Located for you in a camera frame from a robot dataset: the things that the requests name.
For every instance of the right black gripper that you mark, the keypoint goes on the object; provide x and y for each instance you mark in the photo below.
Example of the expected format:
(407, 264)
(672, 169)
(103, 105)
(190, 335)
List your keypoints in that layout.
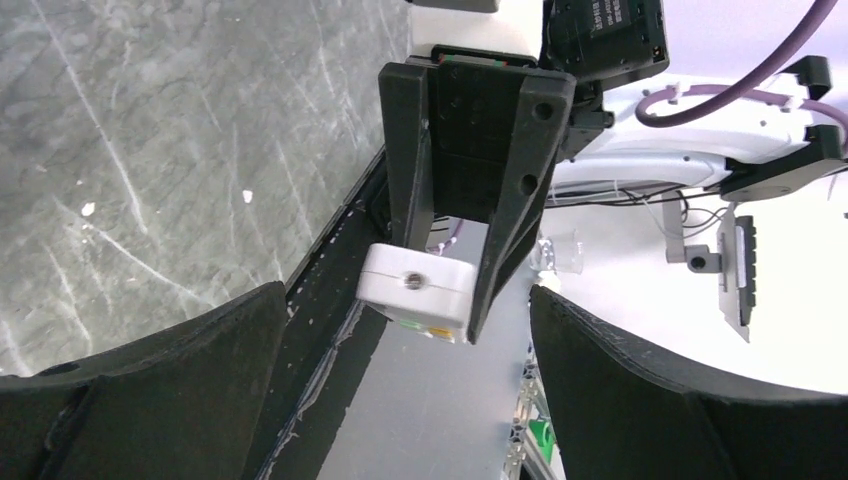
(499, 120)

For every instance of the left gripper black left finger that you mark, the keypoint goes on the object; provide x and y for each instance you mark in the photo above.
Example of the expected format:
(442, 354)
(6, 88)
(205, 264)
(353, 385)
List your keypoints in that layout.
(182, 403)

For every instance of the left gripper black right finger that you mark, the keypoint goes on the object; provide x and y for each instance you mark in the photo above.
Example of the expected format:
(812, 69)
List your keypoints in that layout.
(623, 407)

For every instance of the white remote control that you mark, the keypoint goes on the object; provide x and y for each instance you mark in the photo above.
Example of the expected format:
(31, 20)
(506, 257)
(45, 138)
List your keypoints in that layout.
(428, 294)

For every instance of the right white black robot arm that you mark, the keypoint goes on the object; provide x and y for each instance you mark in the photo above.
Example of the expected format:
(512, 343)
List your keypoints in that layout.
(774, 139)

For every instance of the clear plastic cup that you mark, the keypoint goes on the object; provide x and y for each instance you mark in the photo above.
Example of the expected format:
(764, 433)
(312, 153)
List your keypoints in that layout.
(561, 252)

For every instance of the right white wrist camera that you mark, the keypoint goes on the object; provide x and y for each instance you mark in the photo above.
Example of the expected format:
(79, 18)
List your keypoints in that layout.
(515, 28)

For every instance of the grey mounted bracket device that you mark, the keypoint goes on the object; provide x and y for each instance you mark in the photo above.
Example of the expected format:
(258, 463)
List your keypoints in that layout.
(733, 260)

